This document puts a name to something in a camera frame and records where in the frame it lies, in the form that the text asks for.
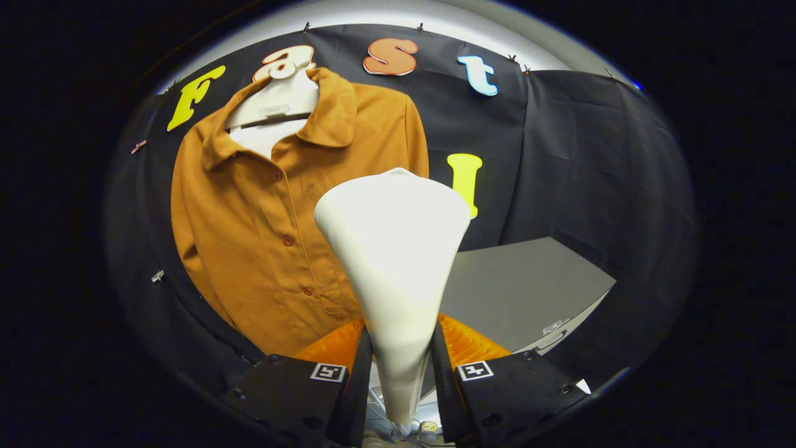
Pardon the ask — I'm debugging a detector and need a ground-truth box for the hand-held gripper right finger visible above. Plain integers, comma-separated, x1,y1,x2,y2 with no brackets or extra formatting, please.
431,313,590,446

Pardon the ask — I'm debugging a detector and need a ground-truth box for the black backdrop cloth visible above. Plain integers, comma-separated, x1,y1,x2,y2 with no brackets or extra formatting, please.
104,24,700,405

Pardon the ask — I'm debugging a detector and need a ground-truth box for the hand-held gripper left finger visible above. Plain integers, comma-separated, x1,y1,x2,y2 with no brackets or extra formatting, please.
224,319,374,447

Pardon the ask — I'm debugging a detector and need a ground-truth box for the orange-brown button shirt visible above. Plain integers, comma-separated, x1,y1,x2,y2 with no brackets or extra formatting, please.
170,67,430,357

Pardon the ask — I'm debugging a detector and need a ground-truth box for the white mannequin torso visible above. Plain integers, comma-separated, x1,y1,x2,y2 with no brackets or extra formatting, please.
224,62,320,159

